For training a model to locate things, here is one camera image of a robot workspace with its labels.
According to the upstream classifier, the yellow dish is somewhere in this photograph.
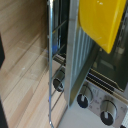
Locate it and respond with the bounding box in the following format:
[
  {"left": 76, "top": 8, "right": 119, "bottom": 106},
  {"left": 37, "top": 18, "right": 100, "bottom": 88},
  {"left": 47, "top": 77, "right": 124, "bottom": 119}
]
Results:
[{"left": 77, "top": 0, "right": 128, "bottom": 55}]

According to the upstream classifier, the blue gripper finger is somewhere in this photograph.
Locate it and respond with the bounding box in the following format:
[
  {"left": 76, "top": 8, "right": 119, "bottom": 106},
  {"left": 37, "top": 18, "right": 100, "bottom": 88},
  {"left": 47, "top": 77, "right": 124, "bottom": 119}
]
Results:
[{"left": 0, "top": 31, "right": 10, "bottom": 128}]

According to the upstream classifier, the black oven knob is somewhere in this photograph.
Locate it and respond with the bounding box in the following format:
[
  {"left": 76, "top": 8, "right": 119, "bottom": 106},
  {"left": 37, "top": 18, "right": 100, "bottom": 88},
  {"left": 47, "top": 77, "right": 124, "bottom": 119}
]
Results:
[
  {"left": 76, "top": 89, "right": 94, "bottom": 109},
  {"left": 99, "top": 103, "right": 118, "bottom": 126}
]

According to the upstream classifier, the glass oven door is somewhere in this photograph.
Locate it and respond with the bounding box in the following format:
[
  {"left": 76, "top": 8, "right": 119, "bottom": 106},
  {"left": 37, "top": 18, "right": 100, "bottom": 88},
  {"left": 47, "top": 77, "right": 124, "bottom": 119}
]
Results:
[{"left": 45, "top": 0, "right": 72, "bottom": 128}]

